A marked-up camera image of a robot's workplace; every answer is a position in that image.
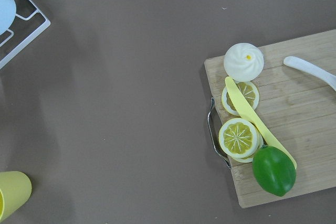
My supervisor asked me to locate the white plastic spoon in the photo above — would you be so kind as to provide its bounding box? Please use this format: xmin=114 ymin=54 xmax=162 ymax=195
xmin=283 ymin=56 xmax=335 ymax=90

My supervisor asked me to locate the yellow plastic knife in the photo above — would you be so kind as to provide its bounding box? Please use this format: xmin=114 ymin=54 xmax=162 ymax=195
xmin=225 ymin=77 xmax=297 ymax=169

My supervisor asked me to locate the yellow lemon slice front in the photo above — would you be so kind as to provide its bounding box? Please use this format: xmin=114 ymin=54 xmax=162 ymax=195
xmin=218 ymin=118 xmax=264 ymax=163

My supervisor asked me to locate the yellow lemon slice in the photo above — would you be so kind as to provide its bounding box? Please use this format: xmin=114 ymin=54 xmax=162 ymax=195
xmin=218 ymin=118 xmax=264 ymax=163
xmin=221 ymin=80 xmax=259 ymax=116

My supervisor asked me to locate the white toy bun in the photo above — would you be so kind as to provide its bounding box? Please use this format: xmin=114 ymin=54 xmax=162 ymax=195
xmin=223 ymin=43 xmax=264 ymax=82

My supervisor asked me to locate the yellow lemon slice back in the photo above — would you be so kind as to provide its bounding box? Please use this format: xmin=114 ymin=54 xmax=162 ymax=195
xmin=221 ymin=80 xmax=259 ymax=116

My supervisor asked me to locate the green toy lime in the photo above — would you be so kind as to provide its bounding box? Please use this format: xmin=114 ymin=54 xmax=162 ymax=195
xmin=252 ymin=145 xmax=296 ymax=197

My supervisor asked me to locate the wooden cutting board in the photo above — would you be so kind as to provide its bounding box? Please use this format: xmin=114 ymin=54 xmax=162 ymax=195
xmin=204 ymin=29 xmax=336 ymax=201

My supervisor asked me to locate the yellow plastic cup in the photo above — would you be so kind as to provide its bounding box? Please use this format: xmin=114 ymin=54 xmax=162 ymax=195
xmin=1 ymin=171 xmax=32 ymax=222

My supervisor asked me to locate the blue cup on rack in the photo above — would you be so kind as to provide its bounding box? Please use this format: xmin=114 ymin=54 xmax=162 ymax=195
xmin=0 ymin=0 xmax=16 ymax=35

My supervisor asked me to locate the metal board handle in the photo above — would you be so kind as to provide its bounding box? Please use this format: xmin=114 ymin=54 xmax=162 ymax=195
xmin=206 ymin=97 xmax=232 ymax=170

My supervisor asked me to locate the white wire cup rack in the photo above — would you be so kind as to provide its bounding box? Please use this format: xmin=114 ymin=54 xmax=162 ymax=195
xmin=1 ymin=0 xmax=50 ymax=68

